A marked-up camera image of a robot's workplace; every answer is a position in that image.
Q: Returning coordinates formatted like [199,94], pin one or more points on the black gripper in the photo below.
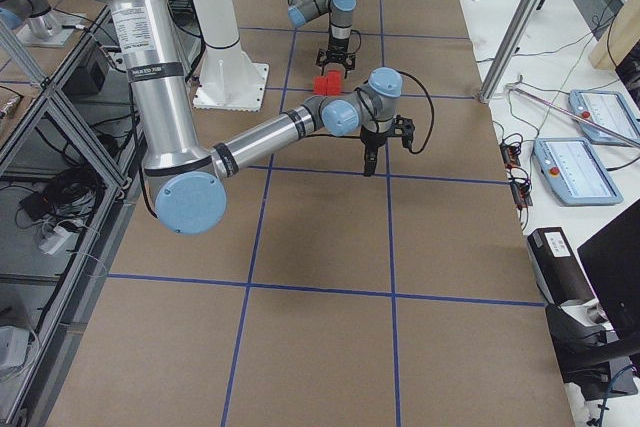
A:
[372,139]
[336,46]

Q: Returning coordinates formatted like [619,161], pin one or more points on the red block start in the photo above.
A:
[320,85]

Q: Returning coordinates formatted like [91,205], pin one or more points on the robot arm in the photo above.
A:
[341,16]
[185,178]

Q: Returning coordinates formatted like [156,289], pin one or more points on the red block center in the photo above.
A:
[333,83]

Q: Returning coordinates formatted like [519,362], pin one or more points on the near teach pendant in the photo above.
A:
[574,172]

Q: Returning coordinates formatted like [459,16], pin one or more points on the teach pendant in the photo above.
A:
[574,172]
[607,109]

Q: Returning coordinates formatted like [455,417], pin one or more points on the black box with label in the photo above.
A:
[556,267]

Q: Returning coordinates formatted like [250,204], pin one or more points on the far teach pendant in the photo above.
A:
[607,109]

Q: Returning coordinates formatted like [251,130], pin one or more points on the black monitor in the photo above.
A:
[610,259]

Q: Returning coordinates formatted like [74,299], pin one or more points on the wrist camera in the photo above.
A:
[403,128]

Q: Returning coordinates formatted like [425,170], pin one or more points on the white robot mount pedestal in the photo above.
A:
[228,79]

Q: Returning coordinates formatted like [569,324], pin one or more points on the aluminium frame post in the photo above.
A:
[507,49]

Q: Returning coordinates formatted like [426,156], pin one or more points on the aluminium frame rack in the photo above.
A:
[69,154]

